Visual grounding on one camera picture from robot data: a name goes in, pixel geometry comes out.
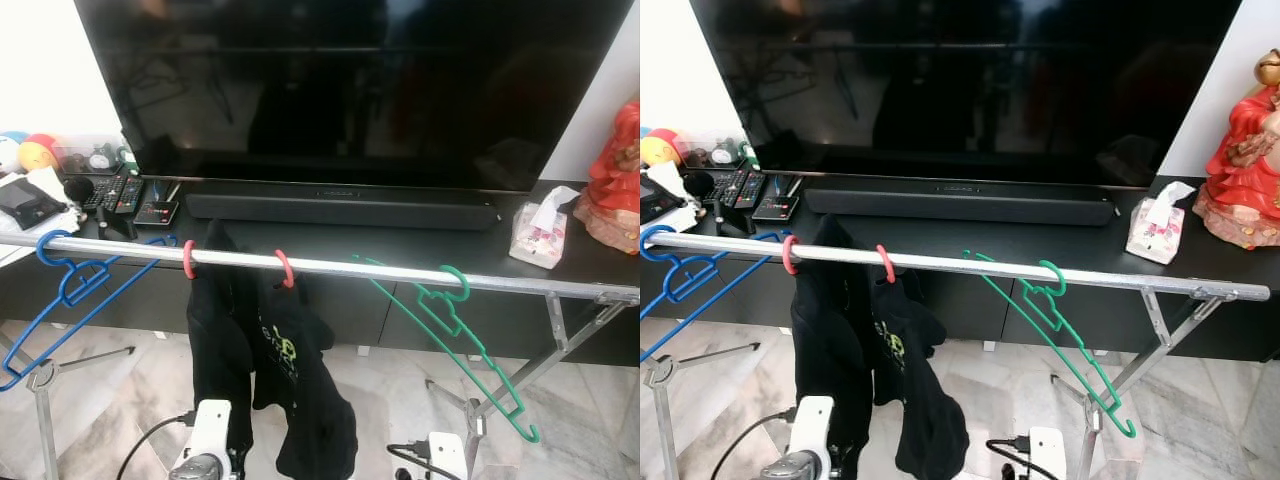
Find black jacket green logo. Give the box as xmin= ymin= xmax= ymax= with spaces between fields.
xmin=858 ymin=270 xmax=971 ymax=480
xmin=250 ymin=275 xmax=359 ymax=480

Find blue plastic hanger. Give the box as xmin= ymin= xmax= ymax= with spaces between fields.
xmin=0 ymin=230 xmax=179 ymax=393
xmin=640 ymin=225 xmax=791 ymax=363

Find green plastic hanger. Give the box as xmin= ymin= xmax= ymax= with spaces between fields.
xmin=962 ymin=250 xmax=1138 ymax=439
xmin=352 ymin=255 xmax=541 ymax=444

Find black wallet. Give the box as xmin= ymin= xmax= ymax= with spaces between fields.
xmin=640 ymin=185 xmax=681 ymax=226
xmin=0 ymin=182 xmax=69 ymax=231

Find red robed figurine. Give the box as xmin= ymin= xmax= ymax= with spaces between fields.
xmin=1193 ymin=48 xmax=1280 ymax=249
xmin=575 ymin=98 xmax=641 ymax=256

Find white papers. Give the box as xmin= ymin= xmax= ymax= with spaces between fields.
xmin=640 ymin=160 xmax=706 ymax=236
xmin=0 ymin=165 xmax=86 ymax=266

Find black microphone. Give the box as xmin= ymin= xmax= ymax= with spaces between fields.
xmin=62 ymin=176 xmax=139 ymax=241
xmin=683 ymin=170 xmax=726 ymax=236

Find yellow round toy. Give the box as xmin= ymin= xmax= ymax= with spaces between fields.
xmin=18 ymin=133 xmax=63 ymax=173
xmin=640 ymin=130 xmax=686 ymax=168

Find white tissue pack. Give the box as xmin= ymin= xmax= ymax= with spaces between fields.
xmin=508 ymin=185 xmax=581 ymax=270
xmin=1126 ymin=181 xmax=1197 ymax=265

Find black box red display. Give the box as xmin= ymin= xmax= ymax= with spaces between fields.
xmin=752 ymin=195 xmax=801 ymax=223
xmin=133 ymin=198 xmax=181 ymax=227

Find black TV console cabinet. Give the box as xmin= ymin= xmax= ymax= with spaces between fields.
xmin=0 ymin=175 xmax=641 ymax=366
xmin=640 ymin=175 xmax=1280 ymax=363

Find silver metal clothes rack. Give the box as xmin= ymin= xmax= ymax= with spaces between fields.
xmin=640 ymin=230 xmax=1246 ymax=480
xmin=0 ymin=233 xmax=641 ymax=480

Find black soundbar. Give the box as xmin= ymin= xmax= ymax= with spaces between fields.
xmin=803 ymin=186 xmax=1117 ymax=227
xmin=185 ymin=190 xmax=501 ymax=232

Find black flat television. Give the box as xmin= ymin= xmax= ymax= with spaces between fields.
xmin=73 ymin=0 xmax=635 ymax=193
xmin=688 ymin=0 xmax=1244 ymax=191

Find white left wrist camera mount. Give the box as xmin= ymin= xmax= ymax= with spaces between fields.
xmin=172 ymin=400 xmax=233 ymax=471
xmin=786 ymin=396 xmax=836 ymax=466

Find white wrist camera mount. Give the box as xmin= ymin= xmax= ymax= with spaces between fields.
xmin=1027 ymin=427 xmax=1068 ymax=480
xmin=428 ymin=432 xmax=471 ymax=480
xmin=786 ymin=396 xmax=836 ymax=466
xmin=172 ymin=400 xmax=233 ymax=471

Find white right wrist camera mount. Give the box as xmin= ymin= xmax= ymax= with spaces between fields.
xmin=428 ymin=432 xmax=471 ymax=480
xmin=1027 ymin=427 xmax=1068 ymax=480

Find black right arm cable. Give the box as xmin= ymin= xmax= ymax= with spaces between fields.
xmin=985 ymin=437 xmax=1061 ymax=480
xmin=387 ymin=443 xmax=461 ymax=480

